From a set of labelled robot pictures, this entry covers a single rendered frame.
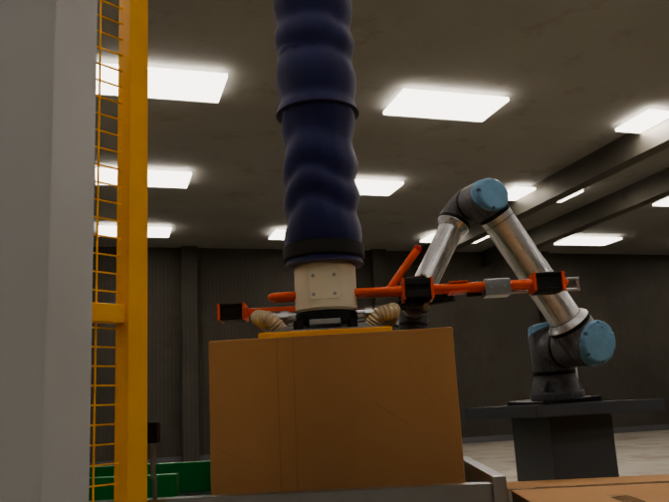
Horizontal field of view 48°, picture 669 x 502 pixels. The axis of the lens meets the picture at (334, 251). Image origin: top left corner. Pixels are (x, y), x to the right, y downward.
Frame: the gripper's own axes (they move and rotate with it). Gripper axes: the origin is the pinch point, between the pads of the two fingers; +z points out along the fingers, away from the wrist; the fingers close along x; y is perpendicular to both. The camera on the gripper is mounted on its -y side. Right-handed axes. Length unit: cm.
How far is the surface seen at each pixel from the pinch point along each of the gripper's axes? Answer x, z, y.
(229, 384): -24, 20, 51
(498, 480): -47, 35, -10
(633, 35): 296, -435, -235
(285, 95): 56, 7, 37
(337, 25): 76, 9, 21
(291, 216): 20.9, 6.5, 36.0
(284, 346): -15.5, 20.1, 37.1
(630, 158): 265, -699, -315
